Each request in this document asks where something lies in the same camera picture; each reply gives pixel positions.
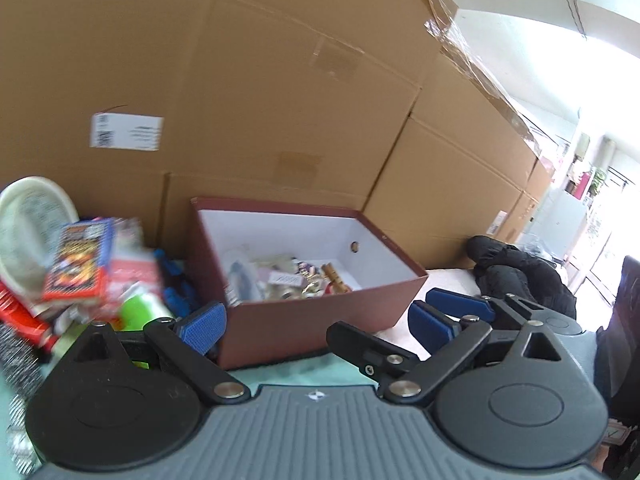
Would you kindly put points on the black chair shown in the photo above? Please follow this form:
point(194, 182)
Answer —
point(625, 350)

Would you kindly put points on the green plastic toy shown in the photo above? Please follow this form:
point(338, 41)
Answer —
point(142, 310)

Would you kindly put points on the red tube with cap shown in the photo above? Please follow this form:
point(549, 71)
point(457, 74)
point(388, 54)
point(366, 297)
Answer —
point(25, 320)

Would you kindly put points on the blue plastic toy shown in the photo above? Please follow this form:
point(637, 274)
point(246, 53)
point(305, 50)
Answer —
point(175, 280)

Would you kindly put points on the maroon cardboard box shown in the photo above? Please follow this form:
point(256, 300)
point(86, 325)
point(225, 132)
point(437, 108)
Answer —
point(310, 325)

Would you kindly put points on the white patterned bowl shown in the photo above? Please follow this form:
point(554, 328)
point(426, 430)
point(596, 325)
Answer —
point(30, 230)

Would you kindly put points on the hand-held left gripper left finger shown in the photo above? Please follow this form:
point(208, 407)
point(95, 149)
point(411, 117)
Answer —
point(202, 327)

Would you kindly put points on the small purple figurine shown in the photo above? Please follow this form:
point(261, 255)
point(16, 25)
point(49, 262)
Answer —
point(306, 269)

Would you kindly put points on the clear packet with white tag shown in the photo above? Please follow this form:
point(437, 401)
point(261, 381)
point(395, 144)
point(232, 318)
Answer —
point(286, 278)

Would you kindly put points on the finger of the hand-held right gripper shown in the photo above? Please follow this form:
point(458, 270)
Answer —
point(460, 302)
point(350, 340)

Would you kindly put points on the white cabinet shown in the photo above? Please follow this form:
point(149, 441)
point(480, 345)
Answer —
point(560, 225)

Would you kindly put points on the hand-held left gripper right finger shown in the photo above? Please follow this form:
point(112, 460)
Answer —
point(432, 327)

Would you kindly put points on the gold and red small toy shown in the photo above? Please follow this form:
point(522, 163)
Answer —
point(336, 280)

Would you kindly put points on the black jacket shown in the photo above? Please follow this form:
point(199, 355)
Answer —
point(520, 275)

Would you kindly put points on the desktop with teal cloth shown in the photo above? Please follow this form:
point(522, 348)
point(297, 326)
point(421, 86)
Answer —
point(300, 370)

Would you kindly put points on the dark glitter pouch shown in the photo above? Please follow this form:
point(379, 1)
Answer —
point(17, 360)

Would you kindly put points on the white shipping label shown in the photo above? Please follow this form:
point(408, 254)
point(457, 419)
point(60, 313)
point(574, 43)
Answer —
point(126, 132)

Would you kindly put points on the red and white packet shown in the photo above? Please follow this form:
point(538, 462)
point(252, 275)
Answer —
point(135, 275)

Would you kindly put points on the red playing card box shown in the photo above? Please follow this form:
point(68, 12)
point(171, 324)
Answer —
point(77, 260)

